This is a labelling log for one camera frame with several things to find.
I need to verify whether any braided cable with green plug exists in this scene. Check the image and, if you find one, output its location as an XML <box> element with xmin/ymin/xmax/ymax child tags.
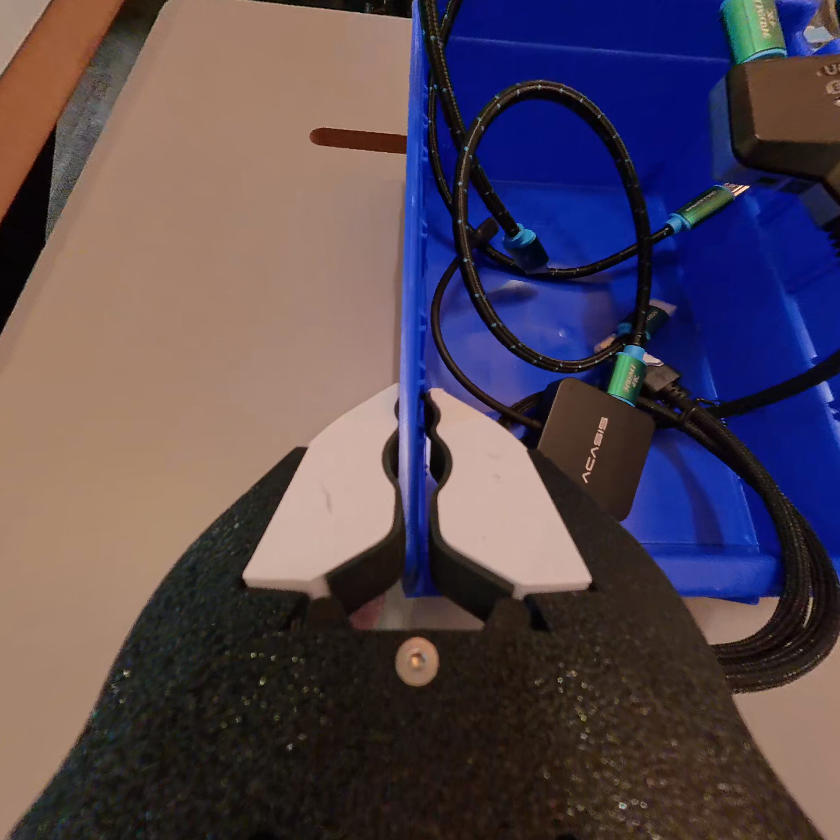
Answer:
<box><xmin>453</xmin><ymin>79</ymin><xmax>657</xmax><ymax>403</ymax></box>
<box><xmin>459</xmin><ymin>184</ymin><xmax>752</xmax><ymax>280</ymax></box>
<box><xmin>718</xmin><ymin>0</ymin><xmax>788</xmax><ymax>65</ymax></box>

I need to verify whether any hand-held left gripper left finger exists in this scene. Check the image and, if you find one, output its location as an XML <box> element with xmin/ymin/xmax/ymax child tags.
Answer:
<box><xmin>241</xmin><ymin>382</ymin><xmax>406</xmax><ymax>618</ymax></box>

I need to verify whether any brown wooden table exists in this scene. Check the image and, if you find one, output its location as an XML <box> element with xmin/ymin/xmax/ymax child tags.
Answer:
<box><xmin>0</xmin><ymin>0</ymin><xmax>126</xmax><ymax>221</ymax></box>

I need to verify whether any braided cable with angled plug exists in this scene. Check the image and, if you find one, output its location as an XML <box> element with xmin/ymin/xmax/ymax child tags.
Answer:
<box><xmin>416</xmin><ymin>0</ymin><xmax>552</xmax><ymax>273</ymax></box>

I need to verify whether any dark green usb plug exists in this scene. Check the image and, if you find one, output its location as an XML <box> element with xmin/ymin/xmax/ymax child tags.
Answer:
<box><xmin>617</xmin><ymin>298</ymin><xmax>677</xmax><ymax>342</ymax></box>

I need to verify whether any thick black braided cable bundle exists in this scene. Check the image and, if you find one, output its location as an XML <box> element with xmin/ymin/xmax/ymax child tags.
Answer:
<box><xmin>640</xmin><ymin>357</ymin><xmax>840</xmax><ymax>695</ymax></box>

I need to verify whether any small black usb hub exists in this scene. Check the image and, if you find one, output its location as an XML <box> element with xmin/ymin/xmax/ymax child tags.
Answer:
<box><xmin>537</xmin><ymin>377</ymin><xmax>657</xmax><ymax>522</ymax></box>

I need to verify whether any blue plastic bin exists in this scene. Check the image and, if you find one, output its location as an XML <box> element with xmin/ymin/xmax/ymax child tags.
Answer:
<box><xmin>397</xmin><ymin>0</ymin><xmax>840</xmax><ymax>605</ymax></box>

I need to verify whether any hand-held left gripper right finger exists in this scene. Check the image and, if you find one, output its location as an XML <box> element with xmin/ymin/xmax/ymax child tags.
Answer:
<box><xmin>423</xmin><ymin>387</ymin><xmax>594</xmax><ymax>623</ymax></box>

